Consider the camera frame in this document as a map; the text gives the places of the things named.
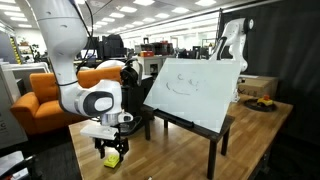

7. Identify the yellow red emergency stop button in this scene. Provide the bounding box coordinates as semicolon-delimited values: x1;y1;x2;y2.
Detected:
256;94;274;108

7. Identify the white machine cabinet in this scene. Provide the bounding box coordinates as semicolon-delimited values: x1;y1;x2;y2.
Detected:
0;61;51;149

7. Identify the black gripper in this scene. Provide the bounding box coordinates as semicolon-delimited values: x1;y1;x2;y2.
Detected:
94;137;130;163

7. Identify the white whiteboard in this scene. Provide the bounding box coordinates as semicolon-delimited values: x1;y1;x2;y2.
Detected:
143;58;242;134

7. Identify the black pod coffee machine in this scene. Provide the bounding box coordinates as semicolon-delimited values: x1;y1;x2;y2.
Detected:
119;59;155;136

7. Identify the small black stand table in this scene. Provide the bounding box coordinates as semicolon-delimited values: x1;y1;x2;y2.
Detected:
139;103;236;180

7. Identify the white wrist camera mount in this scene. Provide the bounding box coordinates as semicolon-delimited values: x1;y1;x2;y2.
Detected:
79;123;120;141

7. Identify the coiled black cable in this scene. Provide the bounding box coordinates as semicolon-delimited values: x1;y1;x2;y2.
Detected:
243;98;278;113

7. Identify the orange sofa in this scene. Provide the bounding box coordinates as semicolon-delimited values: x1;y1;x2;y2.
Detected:
9;65;123;136

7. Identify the yellow smiley eraser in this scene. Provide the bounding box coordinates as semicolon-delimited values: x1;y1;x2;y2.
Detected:
103;153;121;169

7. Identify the long cardboard box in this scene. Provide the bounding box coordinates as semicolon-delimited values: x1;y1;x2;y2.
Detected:
237;75;279;100

